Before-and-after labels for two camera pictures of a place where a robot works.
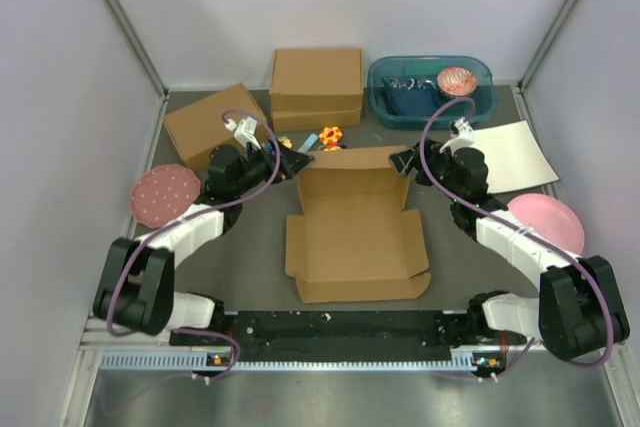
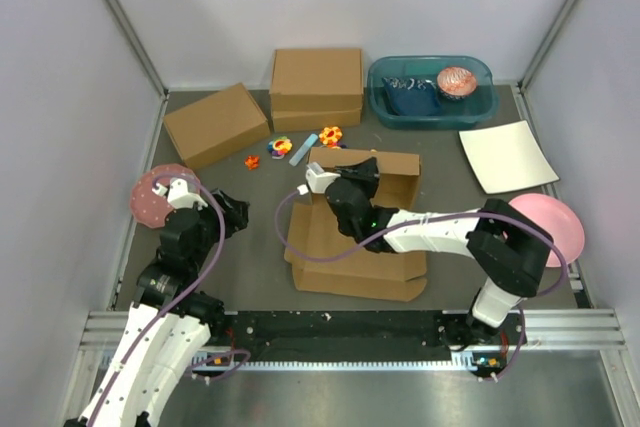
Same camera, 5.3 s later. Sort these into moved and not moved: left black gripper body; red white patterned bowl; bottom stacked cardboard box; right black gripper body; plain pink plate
Moved: left black gripper body; right black gripper body
Not moved: bottom stacked cardboard box; red white patterned bowl; plain pink plate
